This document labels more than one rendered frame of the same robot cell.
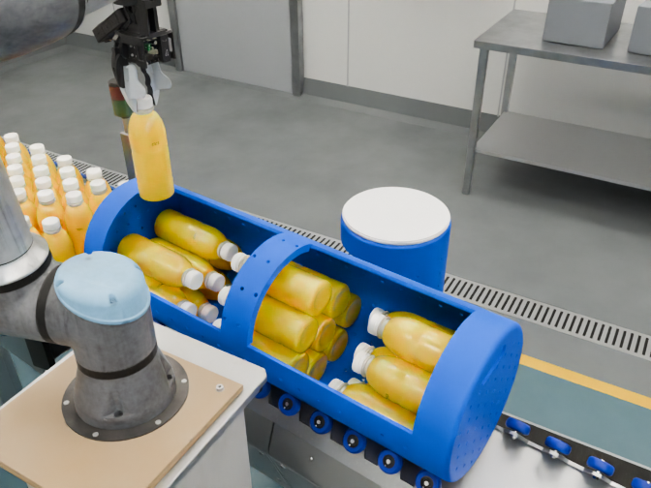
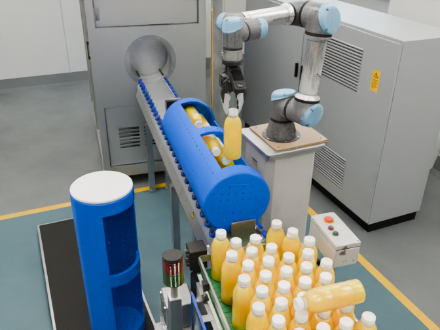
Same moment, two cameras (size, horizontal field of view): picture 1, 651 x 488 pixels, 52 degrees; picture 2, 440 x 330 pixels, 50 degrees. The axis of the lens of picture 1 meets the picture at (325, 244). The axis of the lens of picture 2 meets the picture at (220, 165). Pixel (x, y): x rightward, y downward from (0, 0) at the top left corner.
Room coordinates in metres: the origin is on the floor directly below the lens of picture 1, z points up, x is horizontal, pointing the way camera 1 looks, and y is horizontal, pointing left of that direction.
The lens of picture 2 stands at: (2.63, 1.34, 2.14)
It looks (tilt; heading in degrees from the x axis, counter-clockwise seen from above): 28 degrees down; 216
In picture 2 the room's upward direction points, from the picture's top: 1 degrees clockwise
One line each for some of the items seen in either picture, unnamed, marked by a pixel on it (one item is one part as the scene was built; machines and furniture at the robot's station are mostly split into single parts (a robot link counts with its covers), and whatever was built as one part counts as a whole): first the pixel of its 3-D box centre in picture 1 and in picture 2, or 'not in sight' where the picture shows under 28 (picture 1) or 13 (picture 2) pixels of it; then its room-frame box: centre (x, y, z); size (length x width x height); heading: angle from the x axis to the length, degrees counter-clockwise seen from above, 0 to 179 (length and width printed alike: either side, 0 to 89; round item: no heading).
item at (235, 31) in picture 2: not in sight; (233, 33); (1.19, 0.33, 1.74); 0.09 x 0.08 x 0.11; 166
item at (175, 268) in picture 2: (120, 90); (173, 262); (1.84, 0.59, 1.23); 0.06 x 0.06 x 0.04
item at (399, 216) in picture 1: (395, 214); (101, 186); (1.47, -0.18, 1.03); 0.28 x 0.28 x 0.01
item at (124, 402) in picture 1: (121, 369); (281, 125); (0.72, 0.31, 1.21); 0.15 x 0.15 x 0.10
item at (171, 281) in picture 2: (123, 105); (173, 274); (1.84, 0.59, 1.18); 0.06 x 0.06 x 0.05
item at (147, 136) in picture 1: (150, 151); (232, 135); (1.20, 0.35, 1.34); 0.07 x 0.07 x 0.19
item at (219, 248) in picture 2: not in sight; (220, 256); (1.50, 0.51, 1.00); 0.07 x 0.07 x 0.19
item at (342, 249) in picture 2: not in sight; (333, 238); (1.21, 0.83, 1.05); 0.20 x 0.10 x 0.10; 54
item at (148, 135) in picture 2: not in sight; (150, 158); (0.17, -1.19, 0.31); 0.06 x 0.06 x 0.63; 54
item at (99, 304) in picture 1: (103, 307); (283, 103); (0.73, 0.31, 1.33); 0.13 x 0.12 x 0.14; 76
